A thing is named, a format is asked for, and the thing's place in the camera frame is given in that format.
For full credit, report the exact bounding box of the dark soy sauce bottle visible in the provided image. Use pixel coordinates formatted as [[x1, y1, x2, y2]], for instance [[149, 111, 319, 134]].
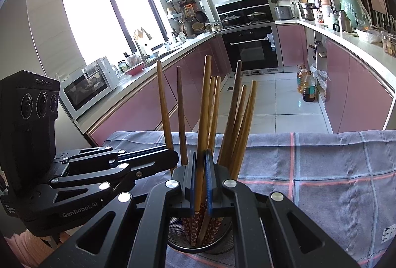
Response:
[[302, 71, 316, 102]]

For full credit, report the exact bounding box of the steel stock pot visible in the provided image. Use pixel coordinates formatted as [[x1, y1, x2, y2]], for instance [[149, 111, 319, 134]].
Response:
[[298, 2, 317, 21]]

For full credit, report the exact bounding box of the bamboo chopstick in cup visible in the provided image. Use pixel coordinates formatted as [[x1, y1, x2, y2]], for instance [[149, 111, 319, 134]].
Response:
[[207, 76, 216, 149]]

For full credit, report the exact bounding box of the blue plaid tablecloth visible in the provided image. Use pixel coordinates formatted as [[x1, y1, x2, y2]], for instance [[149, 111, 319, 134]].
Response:
[[101, 130, 396, 268]]

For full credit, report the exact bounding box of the white microwave oven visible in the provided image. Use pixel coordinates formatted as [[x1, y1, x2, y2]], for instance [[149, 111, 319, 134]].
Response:
[[60, 57, 119, 120]]

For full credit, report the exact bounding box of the red bowl on counter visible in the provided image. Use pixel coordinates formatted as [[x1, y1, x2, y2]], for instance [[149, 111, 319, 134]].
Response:
[[125, 63, 144, 76]]

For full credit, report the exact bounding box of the yellow cooking oil bottle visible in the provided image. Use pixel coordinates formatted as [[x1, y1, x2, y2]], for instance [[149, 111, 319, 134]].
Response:
[[297, 64, 307, 94]]

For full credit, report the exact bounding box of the black range hood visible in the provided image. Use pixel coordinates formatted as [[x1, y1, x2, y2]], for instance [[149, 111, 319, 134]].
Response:
[[216, 0, 274, 28]]

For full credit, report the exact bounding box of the black built-in oven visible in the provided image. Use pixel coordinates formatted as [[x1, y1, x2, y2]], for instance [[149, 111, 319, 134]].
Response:
[[222, 23, 283, 74]]

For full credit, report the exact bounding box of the black mesh utensil cup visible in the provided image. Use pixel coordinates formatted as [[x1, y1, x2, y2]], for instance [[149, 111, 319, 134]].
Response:
[[168, 217, 234, 255]]

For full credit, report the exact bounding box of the green round appliance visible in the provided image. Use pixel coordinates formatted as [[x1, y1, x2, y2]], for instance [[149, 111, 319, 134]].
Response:
[[340, 0, 362, 28]]

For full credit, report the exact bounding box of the pink sleeve left forearm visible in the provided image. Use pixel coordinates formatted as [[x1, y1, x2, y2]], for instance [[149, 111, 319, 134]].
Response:
[[5, 230, 52, 267]]

